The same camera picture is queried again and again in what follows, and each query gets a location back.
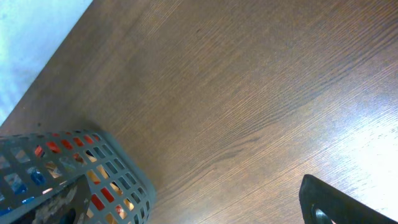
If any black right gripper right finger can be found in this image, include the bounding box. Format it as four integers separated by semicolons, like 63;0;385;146
299;174;397;224

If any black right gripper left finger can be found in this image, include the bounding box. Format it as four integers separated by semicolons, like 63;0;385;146
12;175;91;224

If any orange noodle packet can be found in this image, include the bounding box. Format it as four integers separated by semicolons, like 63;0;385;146
32;131;134;223

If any blue carton box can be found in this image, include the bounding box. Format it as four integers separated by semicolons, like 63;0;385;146
1;147;47;216

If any grey plastic basket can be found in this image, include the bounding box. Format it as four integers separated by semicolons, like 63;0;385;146
1;129;155;224

